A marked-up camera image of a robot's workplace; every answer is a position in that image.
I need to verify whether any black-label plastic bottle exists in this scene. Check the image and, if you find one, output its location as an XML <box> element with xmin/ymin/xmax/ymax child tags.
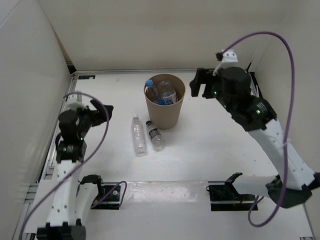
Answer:
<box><xmin>145</xmin><ymin>120</ymin><xmax>164</xmax><ymax>151</ymax></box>

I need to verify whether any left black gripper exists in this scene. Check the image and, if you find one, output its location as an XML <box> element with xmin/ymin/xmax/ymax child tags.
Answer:
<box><xmin>73</xmin><ymin>98</ymin><xmax>113</xmax><ymax>138</ymax></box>

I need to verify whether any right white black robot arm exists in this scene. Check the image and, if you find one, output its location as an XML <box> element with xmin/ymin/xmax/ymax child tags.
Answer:
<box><xmin>189</xmin><ymin>67</ymin><xmax>320</xmax><ymax>209</ymax></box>

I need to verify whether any brown paper bin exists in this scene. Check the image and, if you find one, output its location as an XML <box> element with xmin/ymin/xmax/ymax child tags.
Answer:
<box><xmin>144</xmin><ymin>73</ymin><xmax>186</xmax><ymax>130</ymax></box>

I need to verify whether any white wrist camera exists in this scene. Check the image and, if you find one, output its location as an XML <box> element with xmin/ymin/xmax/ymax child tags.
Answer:
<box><xmin>212</xmin><ymin>49</ymin><xmax>238</xmax><ymax>76</ymax></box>
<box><xmin>66</xmin><ymin>93</ymin><xmax>86</xmax><ymax>111</ymax></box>

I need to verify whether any white-blue label plastic bottle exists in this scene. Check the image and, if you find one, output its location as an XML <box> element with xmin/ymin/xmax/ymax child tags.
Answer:
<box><xmin>158</xmin><ymin>79</ymin><xmax>178</xmax><ymax>106</ymax></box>

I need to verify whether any aluminium frame rail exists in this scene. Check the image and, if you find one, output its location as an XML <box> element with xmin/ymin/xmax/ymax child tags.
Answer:
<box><xmin>66</xmin><ymin>61</ymin><xmax>197</xmax><ymax>76</ymax></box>

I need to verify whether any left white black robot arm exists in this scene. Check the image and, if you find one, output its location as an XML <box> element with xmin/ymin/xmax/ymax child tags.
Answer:
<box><xmin>36</xmin><ymin>99</ymin><xmax>114</xmax><ymax>240</ymax></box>

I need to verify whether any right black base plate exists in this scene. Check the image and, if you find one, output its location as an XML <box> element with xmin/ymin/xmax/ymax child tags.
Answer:
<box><xmin>205</xmin><ymin>181</ymin><xmax>256</xmax><ymax>212</ymax></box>

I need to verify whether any blue-label blue-cap plastic bottle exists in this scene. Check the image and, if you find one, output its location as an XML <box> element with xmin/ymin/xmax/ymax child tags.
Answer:
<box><xmin>145</xmin><ymin>79</ymin><xmax>163</xmax><ymax>105</ymax></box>

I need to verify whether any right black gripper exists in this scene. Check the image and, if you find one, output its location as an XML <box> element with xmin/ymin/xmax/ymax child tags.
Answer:
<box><xmin>189</xmin><ymin>68</ymin><xmax>234</xmax><ymax>113</ymax></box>

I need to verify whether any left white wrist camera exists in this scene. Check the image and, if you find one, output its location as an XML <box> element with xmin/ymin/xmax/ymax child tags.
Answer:
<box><xmin>66</xmin><ymin>93</ymin><xmax>86</xmax><ymax>111</ymax></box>

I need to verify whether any clear white-cap plastic bottle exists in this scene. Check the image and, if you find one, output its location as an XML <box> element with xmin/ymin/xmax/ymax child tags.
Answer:
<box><xmin>131</xmin><ymin>114</ymin><xmax>148</xmax><ymax>156</ymax></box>

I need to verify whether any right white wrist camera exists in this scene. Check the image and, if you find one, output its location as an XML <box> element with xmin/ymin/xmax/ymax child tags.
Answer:
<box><xmin>212</xmin><ymin>49</ymin><xmax>238</xmax><ymax>76</ymax></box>

